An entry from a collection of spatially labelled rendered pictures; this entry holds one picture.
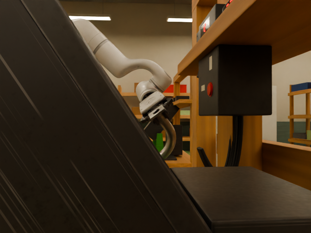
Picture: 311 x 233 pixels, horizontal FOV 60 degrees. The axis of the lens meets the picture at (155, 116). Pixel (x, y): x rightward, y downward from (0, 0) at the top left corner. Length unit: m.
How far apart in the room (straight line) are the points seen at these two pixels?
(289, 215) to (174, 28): 7.83
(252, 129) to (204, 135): 0.44
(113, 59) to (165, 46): 6.84
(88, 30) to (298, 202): 0.93
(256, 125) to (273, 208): 0.50
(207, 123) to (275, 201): 0.88
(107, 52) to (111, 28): 6.96
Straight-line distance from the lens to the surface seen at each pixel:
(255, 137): 0.83
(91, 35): 1.11
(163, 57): 7.82
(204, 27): 0.77
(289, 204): 0.38
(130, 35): 7.95
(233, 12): 0.49
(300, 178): 0.69
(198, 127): 1.22
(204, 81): 0.69
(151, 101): 0.94
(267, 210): 0.34
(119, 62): 1.07
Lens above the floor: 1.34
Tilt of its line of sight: level
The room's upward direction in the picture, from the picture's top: straight up
